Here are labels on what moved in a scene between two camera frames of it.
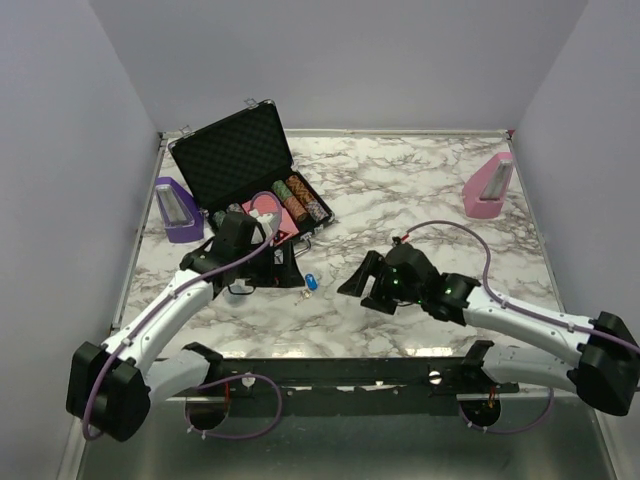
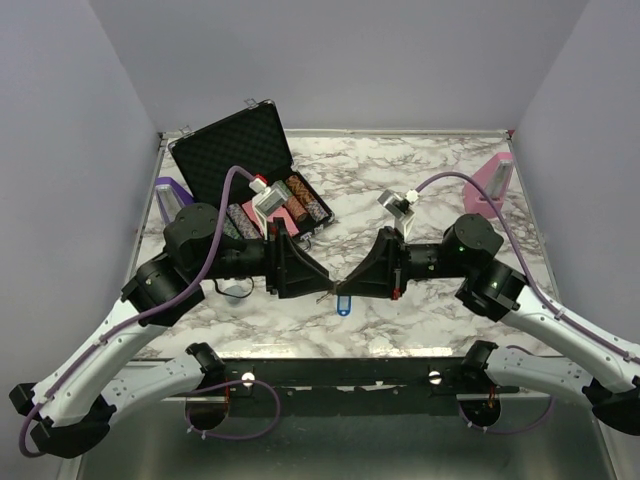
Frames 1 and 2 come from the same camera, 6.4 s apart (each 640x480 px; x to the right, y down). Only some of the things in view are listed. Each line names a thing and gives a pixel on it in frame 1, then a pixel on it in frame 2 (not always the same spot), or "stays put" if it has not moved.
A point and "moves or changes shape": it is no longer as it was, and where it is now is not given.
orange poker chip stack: x=300 y=188 stays put
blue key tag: x=311 y=282 moves or changes shape
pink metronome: x=485 y=189 stays put
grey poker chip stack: x=316 y=211 stays put
